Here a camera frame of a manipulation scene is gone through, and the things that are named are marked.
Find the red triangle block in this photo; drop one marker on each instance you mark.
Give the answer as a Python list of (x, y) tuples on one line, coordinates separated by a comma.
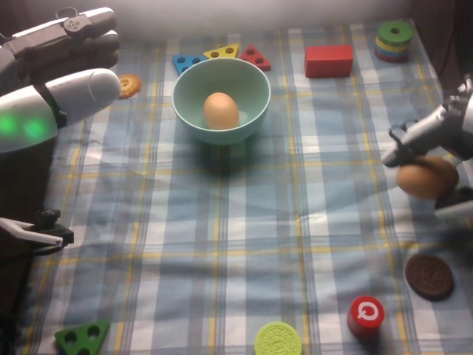
[(258, 61)]

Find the mint green bowl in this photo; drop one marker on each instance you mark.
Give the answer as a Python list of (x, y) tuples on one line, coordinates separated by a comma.
[(221, 74)]

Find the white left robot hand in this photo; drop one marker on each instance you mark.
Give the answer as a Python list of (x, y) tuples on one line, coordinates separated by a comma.
[(85, 92)]

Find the brown egg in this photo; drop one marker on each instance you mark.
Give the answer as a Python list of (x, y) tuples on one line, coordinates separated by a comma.
[(425, 179), (221, 111)]

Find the yellow triangle block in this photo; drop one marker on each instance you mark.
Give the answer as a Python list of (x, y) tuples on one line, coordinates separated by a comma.
[(224, 50)]

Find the tan round biscuit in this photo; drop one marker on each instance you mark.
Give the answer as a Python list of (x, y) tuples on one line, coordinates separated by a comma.
[(131, 86)]

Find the red rectangular block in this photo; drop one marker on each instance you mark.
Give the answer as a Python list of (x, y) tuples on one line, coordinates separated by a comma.
[(328, 61)]

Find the red cylinder block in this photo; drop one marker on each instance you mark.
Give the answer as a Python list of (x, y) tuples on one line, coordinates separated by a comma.
[(365, 315)]

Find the green sandwich cookie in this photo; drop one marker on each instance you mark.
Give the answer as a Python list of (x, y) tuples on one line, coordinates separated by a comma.
[(278, 340)]

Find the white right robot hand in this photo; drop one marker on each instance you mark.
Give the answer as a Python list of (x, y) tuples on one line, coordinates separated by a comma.
[(425, 133)]

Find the blue triangle block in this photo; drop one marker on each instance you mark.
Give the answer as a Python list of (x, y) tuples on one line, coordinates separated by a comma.
[(182, 66)]

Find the chocolate sandwich cookie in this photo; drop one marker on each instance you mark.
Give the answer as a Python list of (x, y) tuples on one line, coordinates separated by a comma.
[(428, 276)]

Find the blue plaid cloth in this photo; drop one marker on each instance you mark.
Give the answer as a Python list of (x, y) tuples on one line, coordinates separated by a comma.
[(236, 229)]

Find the green triangle block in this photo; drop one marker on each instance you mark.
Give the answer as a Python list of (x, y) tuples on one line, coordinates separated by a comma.
[(83, 344)]

